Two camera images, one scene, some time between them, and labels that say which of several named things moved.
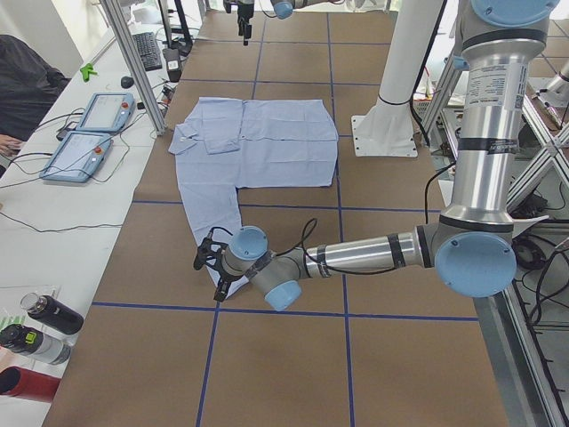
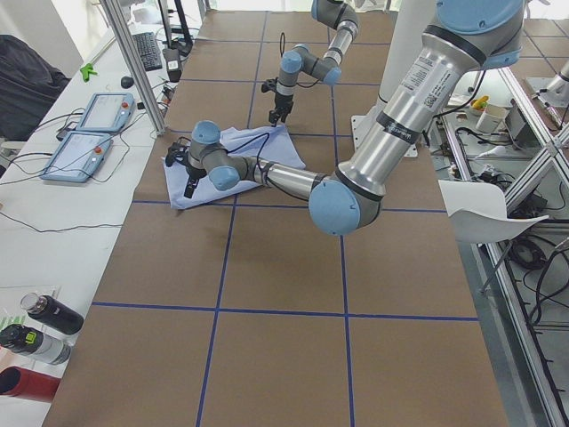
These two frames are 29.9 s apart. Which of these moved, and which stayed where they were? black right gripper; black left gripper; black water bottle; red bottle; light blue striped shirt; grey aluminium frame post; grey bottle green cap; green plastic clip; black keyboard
Moved: black left gripper; light blue striped shirt; black right gripper
Stayed: black water bottle; grey bottle green cap; black keyboard; red bottle; grey aluminium frame post; green plastic clip
